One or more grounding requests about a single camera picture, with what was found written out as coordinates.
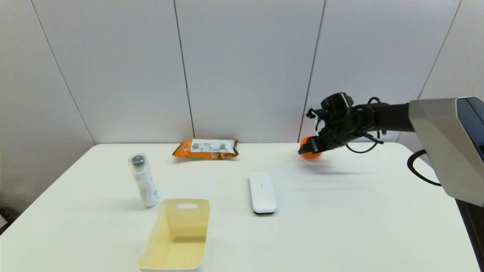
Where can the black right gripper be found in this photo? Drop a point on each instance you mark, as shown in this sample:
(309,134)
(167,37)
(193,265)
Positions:
(342,126)

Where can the orange fruit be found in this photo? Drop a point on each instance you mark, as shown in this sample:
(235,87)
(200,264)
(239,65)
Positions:
(312,155)

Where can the white flat remote case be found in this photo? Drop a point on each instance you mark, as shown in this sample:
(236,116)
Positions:
(262,192)

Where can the orange snack packet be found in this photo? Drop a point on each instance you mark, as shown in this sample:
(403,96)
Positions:
(206,150)

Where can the cream plastic basket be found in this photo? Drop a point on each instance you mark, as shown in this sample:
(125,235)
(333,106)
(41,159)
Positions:
(176,236)

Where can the white bottle with clear cap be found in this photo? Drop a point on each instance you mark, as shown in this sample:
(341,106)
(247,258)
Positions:
(145,183)

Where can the dark object beside table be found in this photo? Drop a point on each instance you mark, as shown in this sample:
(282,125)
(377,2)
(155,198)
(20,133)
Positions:
(4,218)

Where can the small wrist camera box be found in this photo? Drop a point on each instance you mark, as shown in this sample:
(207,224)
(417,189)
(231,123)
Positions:
(311,113)

